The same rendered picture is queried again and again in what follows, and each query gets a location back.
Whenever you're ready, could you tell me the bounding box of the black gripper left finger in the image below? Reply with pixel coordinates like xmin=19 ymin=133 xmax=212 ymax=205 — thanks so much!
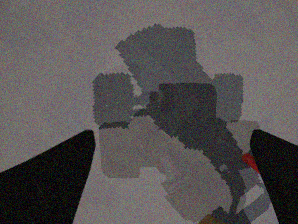
xmin=0 ymin=129 xmax=96 ymax=224

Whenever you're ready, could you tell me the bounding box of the red peg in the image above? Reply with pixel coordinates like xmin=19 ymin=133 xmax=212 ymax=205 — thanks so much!
xmin=242 ymin=152 xmax=259 ymax=173

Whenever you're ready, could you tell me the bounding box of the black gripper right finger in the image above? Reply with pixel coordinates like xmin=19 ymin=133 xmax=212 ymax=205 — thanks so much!
xmin=249 ymin=129 xmax=298 ymax=224

